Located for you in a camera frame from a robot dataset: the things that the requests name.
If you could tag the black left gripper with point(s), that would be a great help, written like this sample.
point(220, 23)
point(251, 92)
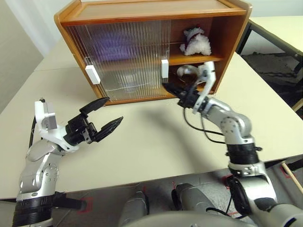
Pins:
point(79, 130)

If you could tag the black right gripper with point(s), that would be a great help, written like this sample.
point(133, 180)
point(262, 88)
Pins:
point(189, 99)

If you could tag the metal bowl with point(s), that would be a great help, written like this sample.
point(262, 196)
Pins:
point(185, 71)

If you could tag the white plush snowman toy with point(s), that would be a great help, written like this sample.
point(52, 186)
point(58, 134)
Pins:
point(196, 46)

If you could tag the ribbed glass sliding door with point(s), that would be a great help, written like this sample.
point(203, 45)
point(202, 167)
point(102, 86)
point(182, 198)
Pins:
point(154, 35)
point(78, 47)

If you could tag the purple tissue pack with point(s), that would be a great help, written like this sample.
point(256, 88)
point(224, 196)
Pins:
point(111, 45)

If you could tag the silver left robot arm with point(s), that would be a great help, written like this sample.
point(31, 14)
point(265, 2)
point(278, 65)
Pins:
point(40, 170)

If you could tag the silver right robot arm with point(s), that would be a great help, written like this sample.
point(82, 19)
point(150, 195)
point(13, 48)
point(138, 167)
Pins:
point(239, 132)

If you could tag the wooden cabinet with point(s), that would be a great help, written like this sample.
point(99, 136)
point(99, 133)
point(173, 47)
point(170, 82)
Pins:
point(196, 60)

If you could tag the black table leg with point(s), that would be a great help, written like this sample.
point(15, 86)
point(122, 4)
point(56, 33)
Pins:
point(68, 202)

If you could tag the grey round robot leg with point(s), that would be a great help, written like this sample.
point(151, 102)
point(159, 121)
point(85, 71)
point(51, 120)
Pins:
point(133, 208)
point(191, 197)

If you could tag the grey robot torso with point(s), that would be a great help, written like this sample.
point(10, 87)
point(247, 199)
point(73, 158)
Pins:
point(177, 220)

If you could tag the wooden stick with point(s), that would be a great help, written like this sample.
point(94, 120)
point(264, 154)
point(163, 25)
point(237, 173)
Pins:
point(292, 177)

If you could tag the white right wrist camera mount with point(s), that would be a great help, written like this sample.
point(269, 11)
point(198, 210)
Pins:
point(209, 78)

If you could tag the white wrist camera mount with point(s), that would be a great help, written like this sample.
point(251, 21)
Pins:
point(209, 78)
point(47, 118)

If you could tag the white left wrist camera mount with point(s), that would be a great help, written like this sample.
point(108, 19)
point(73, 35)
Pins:
point(47, 118)

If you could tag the beige table with black frame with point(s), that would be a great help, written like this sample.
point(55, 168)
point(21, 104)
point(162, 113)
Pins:
point(284, 33)

